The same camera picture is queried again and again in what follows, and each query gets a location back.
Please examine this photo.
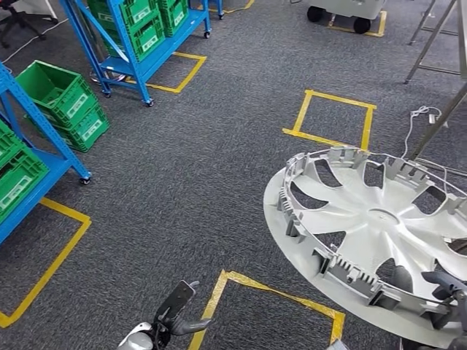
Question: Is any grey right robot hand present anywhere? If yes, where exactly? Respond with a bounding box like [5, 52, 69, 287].
[392, 265, 467, 350]

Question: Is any blue metal shelf rack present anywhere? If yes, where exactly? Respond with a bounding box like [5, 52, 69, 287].
[0, 61, 92, 245]

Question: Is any chrome round stanchion base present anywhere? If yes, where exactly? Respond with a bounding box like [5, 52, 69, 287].
[89, 69, 127, 85]

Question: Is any white wheeled cart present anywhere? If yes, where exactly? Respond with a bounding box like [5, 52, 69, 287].
[306, 0, 387, 35]

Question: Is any blue wheeled shelf rack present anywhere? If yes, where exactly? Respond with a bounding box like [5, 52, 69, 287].
[59, 0, 224, 107]

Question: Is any black office chair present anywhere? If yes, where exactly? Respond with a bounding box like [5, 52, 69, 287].
[0, 0, 59, 50]

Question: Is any white floor cable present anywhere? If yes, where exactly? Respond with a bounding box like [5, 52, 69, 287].
[2, 18, 70, 66]

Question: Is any grey plastic wheel cover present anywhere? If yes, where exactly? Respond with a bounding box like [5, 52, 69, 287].
[263, 146, 467, 350]

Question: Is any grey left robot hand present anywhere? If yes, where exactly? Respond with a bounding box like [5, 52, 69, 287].
[153, 308, 212, 338]

